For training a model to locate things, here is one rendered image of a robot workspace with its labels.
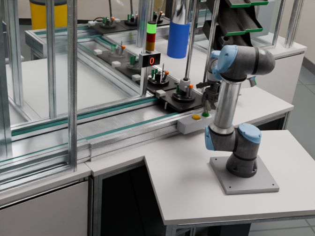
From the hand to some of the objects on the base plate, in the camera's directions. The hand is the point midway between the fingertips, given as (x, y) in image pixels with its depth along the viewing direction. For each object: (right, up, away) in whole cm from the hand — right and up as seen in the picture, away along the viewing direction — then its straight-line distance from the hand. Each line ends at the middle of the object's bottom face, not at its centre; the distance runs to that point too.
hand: (206, 110), depth 252 cm
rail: (-26, -14, -4) cm, 30 cm away
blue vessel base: (-12, +46, +109) cm, 119 cm away
